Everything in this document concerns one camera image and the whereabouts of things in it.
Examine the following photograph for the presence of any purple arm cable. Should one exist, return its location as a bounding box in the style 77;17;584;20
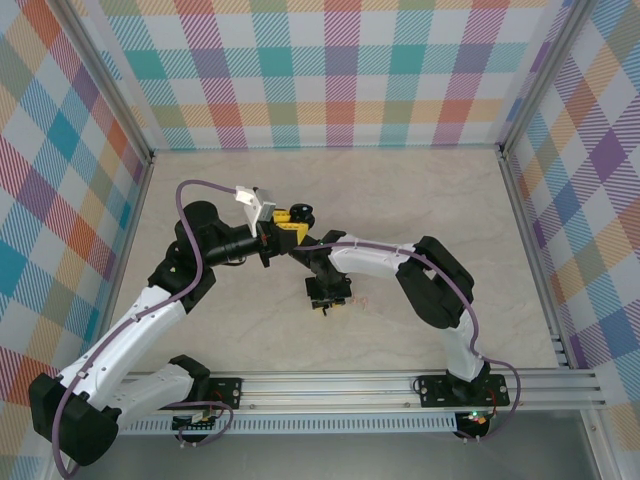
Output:
52;179;237;477
294;241;524;444

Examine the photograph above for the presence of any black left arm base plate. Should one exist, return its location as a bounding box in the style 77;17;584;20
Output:
202;378;245;412

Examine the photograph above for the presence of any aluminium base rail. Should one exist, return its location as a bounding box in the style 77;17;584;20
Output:
117;370;609;415

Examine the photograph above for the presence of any aluminium frame post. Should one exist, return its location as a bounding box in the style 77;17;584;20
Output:
497;0;599;156
582;409;614;480
59;0;154;166

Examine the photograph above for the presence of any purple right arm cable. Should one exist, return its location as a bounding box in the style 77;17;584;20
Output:
294;241;524;444

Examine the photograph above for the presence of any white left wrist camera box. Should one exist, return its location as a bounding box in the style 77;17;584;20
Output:
233;185;279;237

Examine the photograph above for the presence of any black round disc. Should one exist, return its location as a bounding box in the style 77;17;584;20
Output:
290;202;316;226

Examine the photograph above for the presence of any aluminium floor rail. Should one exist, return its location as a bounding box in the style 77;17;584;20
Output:
497;147;574;371
89;152;156;376

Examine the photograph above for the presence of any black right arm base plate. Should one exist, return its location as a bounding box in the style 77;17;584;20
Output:
417;373;510;409

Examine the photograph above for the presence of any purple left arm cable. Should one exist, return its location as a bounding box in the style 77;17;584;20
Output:
52;179;237;477

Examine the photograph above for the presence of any slotted grey cable duct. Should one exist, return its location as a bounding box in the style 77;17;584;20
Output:
117;418;459;435

